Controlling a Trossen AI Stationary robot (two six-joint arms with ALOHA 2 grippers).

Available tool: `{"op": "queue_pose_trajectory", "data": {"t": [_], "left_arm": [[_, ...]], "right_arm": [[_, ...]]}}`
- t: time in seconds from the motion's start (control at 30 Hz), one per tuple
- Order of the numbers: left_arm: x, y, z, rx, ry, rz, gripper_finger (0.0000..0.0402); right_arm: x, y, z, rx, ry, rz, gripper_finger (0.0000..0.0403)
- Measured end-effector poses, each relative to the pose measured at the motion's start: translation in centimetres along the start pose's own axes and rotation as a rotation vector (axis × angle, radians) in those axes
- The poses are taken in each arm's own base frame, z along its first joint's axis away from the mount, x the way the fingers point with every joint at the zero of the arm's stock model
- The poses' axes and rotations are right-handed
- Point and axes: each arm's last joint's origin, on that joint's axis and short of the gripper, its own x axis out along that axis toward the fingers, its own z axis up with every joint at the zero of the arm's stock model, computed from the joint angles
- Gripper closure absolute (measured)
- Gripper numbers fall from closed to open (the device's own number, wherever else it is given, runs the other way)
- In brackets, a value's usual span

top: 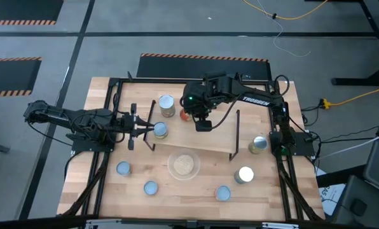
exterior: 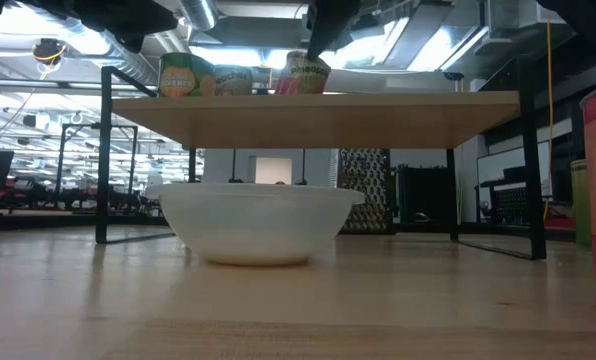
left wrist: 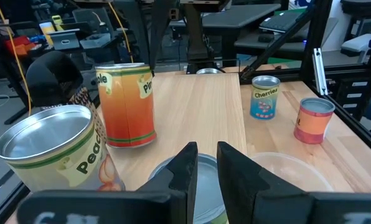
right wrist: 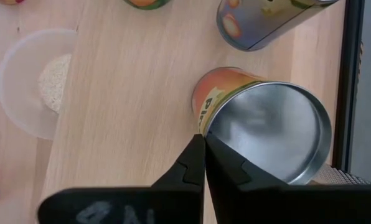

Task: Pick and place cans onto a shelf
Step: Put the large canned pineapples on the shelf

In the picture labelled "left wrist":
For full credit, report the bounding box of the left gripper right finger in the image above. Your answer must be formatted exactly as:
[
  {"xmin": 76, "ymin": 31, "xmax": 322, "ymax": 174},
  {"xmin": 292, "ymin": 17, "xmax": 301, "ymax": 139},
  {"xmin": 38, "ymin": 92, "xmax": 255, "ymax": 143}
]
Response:
[{"xmin": 217, "ymin": 141, "xmax": 309, "ymax": 224}]

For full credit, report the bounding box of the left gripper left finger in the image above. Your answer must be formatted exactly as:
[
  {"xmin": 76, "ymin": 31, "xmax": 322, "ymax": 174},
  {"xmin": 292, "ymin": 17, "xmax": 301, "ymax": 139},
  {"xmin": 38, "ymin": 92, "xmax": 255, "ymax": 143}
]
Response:
[{"xmin": 137, "ymin": 141, "xmax": 199, "ymax": 224}]

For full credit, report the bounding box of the small blue lid can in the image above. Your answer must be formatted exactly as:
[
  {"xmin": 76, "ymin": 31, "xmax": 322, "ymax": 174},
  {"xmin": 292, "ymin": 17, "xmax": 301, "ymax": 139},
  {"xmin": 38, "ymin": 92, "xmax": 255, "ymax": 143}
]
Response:
[{"xmin": 148, "ymin": 152, "xmax": 230, "ymax": 224}]

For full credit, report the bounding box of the peaches can cream label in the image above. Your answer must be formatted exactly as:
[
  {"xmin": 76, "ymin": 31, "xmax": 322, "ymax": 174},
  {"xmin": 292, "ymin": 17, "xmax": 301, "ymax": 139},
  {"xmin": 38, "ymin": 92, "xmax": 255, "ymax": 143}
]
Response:
[{"xmin": 0, "ymin": 105, "xmax": 126, "ymax": 192}]

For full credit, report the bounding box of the white plastic bowl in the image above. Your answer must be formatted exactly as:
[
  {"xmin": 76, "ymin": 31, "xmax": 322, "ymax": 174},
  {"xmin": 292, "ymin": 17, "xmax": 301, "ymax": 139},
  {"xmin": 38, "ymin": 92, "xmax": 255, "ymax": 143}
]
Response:
[{"xmin": 249, "ymin": 151, "xmax": 335, "ymax": 193}]

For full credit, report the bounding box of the red orange can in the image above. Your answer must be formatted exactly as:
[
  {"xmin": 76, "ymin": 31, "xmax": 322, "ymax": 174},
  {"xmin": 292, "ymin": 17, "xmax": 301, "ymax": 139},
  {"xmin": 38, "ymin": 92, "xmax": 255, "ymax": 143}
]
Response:
[{"xmin": 293, "ymin": 97, "xmax": 336, "ymax": 145}]

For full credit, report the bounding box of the black drawer cabinet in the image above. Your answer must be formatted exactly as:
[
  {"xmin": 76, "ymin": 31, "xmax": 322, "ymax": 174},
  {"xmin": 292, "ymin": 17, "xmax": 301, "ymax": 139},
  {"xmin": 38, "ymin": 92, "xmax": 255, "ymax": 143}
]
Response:
[{"xmin": 334, "ymin": 76, "xmax": 371, "ymax": 121}]

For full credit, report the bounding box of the black computer mouse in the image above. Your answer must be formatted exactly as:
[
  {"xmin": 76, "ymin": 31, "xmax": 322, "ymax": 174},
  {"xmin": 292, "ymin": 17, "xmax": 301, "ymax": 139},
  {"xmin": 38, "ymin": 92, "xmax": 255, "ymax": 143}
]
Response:
[{"xmin": 258, "ymin": 33, "xmax": 275, "ymax": 43}]

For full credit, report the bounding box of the grey desk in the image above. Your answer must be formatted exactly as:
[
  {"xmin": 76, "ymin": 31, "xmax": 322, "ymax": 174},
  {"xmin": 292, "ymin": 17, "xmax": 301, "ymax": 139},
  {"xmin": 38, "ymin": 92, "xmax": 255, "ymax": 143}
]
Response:
[{"xmin": 200, "ymin": 2, "xmax": 282, "ymax": 29}]

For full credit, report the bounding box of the grey storage bin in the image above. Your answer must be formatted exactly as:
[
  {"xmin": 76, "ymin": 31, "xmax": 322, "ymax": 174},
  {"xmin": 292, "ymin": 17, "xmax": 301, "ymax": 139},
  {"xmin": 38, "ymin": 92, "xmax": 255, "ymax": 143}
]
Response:
[{"xmin": 47, "ymin": 28, "xmax": 81, "ymax": 50}]

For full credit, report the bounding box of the silver metal bracket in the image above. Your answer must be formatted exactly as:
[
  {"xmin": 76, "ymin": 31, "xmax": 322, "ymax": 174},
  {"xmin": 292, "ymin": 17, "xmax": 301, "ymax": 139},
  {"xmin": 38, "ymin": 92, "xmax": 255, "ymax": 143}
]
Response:
[{"xmin": 312, "ymin": 47, "xmax": 329, "ymax": 96}]

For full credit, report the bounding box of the yellow extension cord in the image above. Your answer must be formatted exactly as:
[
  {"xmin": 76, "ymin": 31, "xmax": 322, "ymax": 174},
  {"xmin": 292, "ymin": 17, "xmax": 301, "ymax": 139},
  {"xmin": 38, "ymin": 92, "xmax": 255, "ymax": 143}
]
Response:
[{"xmin": 108, "ymin": 2, "xmax": 134, "ymax": 63}]

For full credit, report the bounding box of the yellow cable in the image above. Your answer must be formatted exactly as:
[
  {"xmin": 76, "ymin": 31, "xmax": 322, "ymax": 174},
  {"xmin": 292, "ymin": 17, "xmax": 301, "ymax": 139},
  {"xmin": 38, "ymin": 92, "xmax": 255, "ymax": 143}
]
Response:
[{"xmin": 0, "ymin": 0, "xmax": 32, "ymax": 116}]

